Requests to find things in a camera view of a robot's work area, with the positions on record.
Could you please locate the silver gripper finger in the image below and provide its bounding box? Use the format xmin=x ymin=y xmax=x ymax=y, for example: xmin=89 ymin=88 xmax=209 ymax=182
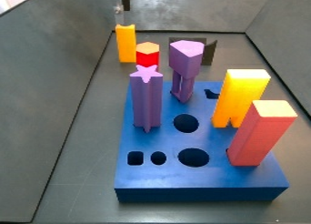
xmin=122 ymin=0 xmax=131 ymax=11
xmin=115 ymin=0 xmax=125 ymax=25

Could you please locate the orange arch block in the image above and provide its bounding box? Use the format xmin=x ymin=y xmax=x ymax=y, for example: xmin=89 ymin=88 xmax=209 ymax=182
xmin=115 ymin=25 xmax=137 ymax=63

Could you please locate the yellow arch block in board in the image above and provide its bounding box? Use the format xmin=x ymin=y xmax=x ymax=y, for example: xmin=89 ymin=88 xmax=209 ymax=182
xmin=212 ymin=69 xmax=272 ymax=127

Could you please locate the blue shape sorter board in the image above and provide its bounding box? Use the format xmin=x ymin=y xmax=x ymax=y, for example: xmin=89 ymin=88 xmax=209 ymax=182
xmin=115 ymin=81 xmax=290 ymax=202

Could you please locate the red hexagon block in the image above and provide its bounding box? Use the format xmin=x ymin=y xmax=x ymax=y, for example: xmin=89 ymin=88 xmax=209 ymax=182
xmin=137 ymin=42 xmax=159 ymax=67

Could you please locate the purple pentagon block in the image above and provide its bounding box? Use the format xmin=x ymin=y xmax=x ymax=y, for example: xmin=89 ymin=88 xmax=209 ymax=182
xmin=170 ymin=40 xmax=205 ymax=103

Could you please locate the purple star block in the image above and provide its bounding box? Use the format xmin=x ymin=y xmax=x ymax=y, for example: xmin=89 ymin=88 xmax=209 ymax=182
xmin=130 ymin=65 xmax=163 ymax=133

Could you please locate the salmon rectangular block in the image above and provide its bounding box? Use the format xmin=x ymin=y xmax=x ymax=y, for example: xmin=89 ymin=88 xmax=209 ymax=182
xmin=228 ymin=100 xmax=298 ymax=167

